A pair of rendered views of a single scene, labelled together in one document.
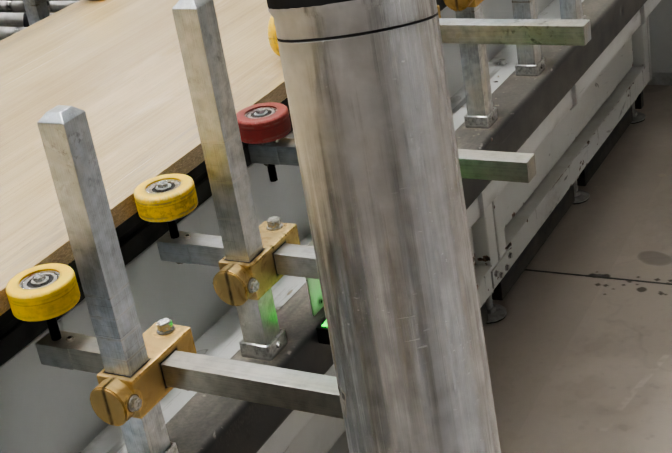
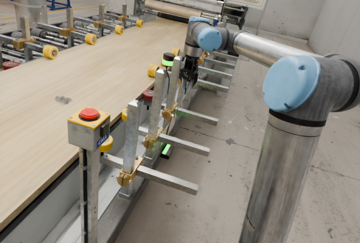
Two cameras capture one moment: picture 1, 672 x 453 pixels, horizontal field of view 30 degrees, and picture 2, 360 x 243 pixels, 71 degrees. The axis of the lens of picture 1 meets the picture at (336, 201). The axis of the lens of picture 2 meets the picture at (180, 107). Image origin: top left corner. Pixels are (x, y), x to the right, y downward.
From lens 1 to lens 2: 59 cm
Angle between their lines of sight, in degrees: 19
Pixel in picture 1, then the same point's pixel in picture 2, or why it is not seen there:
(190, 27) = (159, 78)
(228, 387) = (156, 179)
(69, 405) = not seen: hidden behind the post
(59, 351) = (103, 159)
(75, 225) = (129, 133)
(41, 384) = not seen: hidden behind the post
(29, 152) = (84, 90)
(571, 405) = (182, 160)
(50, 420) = not seen: hidden behind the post
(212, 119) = (157, 102)
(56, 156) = (130, 114)
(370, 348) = (274, 220)
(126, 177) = (117, 105)
